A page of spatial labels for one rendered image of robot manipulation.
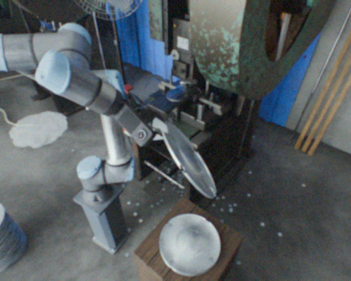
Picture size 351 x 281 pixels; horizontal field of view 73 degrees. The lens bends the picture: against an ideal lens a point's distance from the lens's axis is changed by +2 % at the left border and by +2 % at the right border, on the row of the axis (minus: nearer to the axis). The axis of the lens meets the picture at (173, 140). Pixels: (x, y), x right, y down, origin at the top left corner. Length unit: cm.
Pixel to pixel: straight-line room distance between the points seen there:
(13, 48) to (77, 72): 16
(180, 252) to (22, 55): 98
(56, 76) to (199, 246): 97
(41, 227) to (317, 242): 180
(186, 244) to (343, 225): 118
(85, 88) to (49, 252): 139
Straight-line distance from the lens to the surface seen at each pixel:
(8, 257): 180
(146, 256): 124
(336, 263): 187
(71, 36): 61
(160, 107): 130
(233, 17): 74
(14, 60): 65
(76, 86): 53
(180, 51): 133
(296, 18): 138
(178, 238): 124
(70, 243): 177
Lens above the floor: 148
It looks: 41 degrees down
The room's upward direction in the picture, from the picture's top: straight up
